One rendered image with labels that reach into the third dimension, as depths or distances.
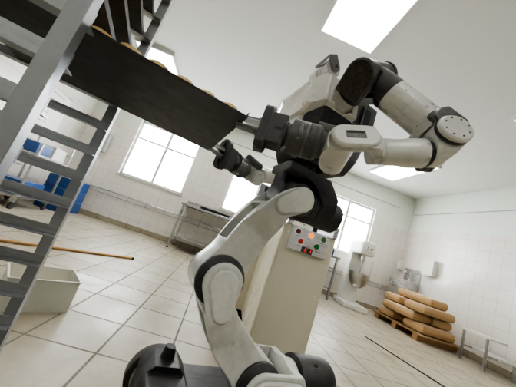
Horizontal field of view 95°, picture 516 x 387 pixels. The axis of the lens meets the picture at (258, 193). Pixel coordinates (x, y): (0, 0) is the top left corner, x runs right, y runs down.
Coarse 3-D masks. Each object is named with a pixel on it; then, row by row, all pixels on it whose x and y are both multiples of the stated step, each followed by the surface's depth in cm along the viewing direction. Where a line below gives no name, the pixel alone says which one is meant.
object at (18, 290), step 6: (0, 282) 67; (6, 282) 68; (12, 282) 68; (0, 288) 67; (6, 288) 67; (12, 288) 68; (18, 288) 69; (24, 288) 69; (0, 294) 65; (6, 294) 66; (12, 294) 67; (18, 294) 68; (24, 294) 69
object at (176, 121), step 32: (0, 0) 44; (32, 32) 52; (96, 32) 44; (96, 64) 56; (128, 64) 51; (128, 96) 68; (160, 96) 60; (192, 96) 55; (192, 128) 75; (224, 128) 66
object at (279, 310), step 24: (264, 264) 163; (288, 264) 140; (312, 264) 142; (264, 288) 137; (288, 288) 138; (312, 288) 140; (264, 312) 135; (288, 312) 136; (312, 312) 137; (264, 336) 133; (288, 336) 134
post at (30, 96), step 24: (72, 0) 39; (96, 0) 41; (72, 24) 39; (48, 48) 38; (72, 48) 40; (48, 72) 37; (24, 96) 36; (48, 96) 39; (0, 120) 35; (24, 120) 36; (0, 144) 35; (0, 168) 35
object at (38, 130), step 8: (0, 112) 68; (32, 128) 71; (40, 128) 72; (48, 136) 72; (56, 136) 73; (64, 136) 74; (64, 144) 72; (72, 144) 75; (80, 144) 76; (88, 152) 77; (96, 152) 77
